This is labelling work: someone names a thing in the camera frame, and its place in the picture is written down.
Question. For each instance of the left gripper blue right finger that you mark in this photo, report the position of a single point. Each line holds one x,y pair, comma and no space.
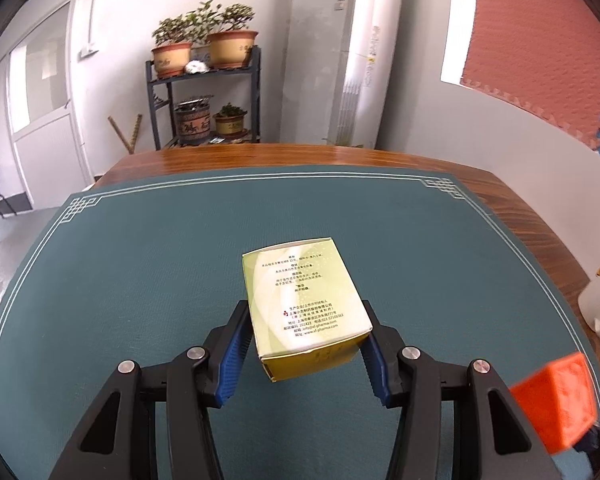
493,438

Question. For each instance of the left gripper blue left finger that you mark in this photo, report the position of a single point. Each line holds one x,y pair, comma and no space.
116,436

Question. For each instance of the yellow cardboard box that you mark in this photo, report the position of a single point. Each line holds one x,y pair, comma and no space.
306,313

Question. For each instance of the dark orange toy cube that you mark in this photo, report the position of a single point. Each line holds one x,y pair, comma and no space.
559,401

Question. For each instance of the green table mat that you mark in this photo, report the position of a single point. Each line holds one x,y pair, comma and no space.
144,270

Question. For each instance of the dark brown lower pot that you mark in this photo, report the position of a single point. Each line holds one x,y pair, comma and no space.
193,120

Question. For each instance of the small lower potted plant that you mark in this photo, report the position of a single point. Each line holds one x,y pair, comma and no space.
230,121

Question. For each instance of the black metal plant shelf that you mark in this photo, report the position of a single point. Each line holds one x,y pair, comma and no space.
160,93

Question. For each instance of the white door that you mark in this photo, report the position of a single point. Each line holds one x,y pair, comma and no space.
46,141

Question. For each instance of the white object on shelf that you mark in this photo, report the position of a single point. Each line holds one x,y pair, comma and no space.
196,67

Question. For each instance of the left potted plant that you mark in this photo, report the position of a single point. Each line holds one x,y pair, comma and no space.
172,51

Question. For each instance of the right potted plant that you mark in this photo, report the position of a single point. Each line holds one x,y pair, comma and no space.
231,40

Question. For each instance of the white standing air conditioner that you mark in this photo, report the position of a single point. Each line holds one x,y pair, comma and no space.
338,61

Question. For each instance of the red foam wall mat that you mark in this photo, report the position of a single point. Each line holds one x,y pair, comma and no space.
542,56

